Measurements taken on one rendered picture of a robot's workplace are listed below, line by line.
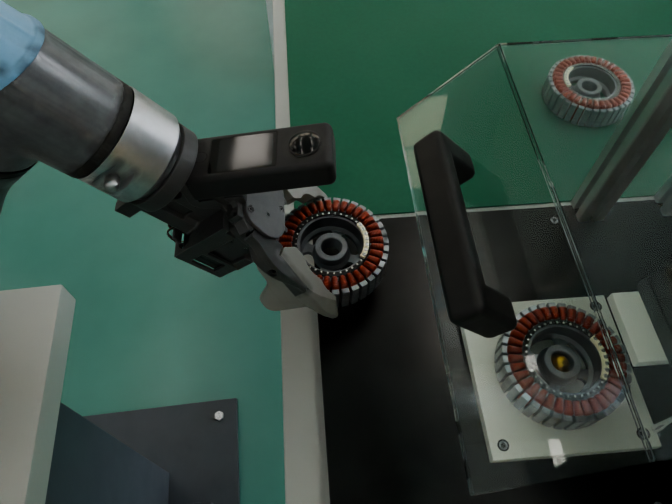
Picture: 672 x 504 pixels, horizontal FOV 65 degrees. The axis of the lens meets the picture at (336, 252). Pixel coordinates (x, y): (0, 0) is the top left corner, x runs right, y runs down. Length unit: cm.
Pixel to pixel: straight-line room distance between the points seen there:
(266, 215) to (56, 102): 18
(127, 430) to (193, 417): 15
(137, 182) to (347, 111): 42
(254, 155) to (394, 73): 44
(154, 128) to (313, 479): 33
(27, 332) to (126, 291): 90
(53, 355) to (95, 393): 81
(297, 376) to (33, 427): 26
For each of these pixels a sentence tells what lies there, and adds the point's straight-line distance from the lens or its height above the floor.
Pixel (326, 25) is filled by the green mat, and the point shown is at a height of 75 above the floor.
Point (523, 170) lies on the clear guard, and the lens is 30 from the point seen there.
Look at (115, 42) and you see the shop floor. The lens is 228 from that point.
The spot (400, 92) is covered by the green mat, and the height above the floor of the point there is 75.
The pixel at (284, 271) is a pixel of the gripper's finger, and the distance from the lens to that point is 44.
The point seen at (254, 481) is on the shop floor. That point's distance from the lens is 130.
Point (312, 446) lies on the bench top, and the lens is 53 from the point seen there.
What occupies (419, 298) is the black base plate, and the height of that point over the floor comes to 77.
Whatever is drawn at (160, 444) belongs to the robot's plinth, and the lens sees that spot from 134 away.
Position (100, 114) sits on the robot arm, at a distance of 37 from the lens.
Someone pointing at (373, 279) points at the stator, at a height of 84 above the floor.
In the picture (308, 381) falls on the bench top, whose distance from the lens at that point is 55.
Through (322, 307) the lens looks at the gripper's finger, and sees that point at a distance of 48.
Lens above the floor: 127
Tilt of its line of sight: 58 degrees down
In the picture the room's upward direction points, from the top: straight up
